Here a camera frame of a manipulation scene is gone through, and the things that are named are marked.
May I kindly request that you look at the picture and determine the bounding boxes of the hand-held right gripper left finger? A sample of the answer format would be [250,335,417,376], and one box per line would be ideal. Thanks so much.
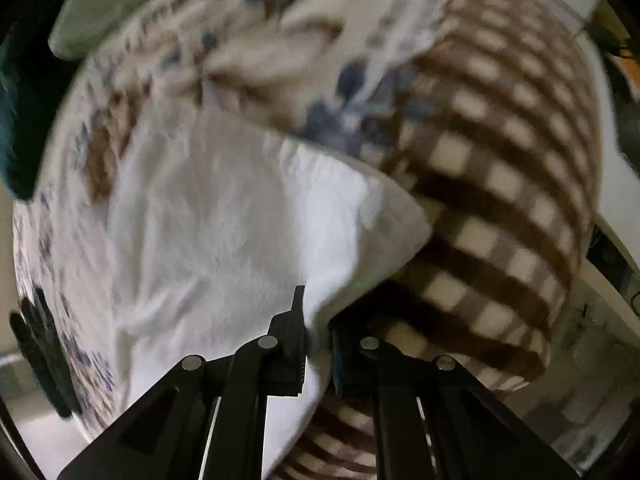
[57,286,307,480]

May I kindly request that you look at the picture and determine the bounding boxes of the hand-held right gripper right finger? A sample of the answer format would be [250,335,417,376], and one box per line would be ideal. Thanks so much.
[329,310,582,480]

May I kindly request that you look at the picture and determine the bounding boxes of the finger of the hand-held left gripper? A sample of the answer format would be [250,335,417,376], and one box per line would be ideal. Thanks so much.
[9,287,83,420]

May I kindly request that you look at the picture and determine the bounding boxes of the white pants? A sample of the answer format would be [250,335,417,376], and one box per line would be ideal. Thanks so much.
[105,107,433,480]

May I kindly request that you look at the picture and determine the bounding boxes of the dark green cloth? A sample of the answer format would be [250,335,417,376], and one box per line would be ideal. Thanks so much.
[0,35,68,203]

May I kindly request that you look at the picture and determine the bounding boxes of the brown checked blanket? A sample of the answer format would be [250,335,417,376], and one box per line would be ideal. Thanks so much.
[270,0,603,480]

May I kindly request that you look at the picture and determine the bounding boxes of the white furniture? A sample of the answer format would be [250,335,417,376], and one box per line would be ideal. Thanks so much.
[520,210,640,476]

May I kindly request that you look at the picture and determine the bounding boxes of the floral fleece blanket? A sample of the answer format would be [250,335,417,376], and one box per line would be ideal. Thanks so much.
[12,0,466,441]

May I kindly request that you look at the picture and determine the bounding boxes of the pale green cloth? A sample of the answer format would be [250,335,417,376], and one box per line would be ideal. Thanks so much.
[48,0,201,61]

